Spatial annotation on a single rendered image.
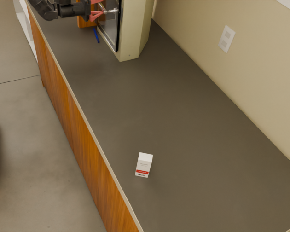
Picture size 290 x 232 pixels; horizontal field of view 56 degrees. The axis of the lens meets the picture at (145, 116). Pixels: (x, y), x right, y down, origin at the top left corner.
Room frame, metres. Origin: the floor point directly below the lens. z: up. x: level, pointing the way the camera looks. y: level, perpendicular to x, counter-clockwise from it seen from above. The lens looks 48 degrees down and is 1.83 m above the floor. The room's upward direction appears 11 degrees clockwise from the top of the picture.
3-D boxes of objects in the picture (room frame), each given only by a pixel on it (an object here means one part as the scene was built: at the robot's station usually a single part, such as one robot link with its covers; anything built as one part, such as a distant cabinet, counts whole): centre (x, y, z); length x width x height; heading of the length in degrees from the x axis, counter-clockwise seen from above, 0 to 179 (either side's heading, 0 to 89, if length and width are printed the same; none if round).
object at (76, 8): (1.14, 0.39, 1.20); 0.07 x 0.07 x 0.10; 37
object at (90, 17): (1.18, 0.33, 1.18); 0.09 x 0.07 x 0.07; 127
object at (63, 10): (1.11, 0.44, 1.21); 0.07 x 0.06 x 0.07; 127
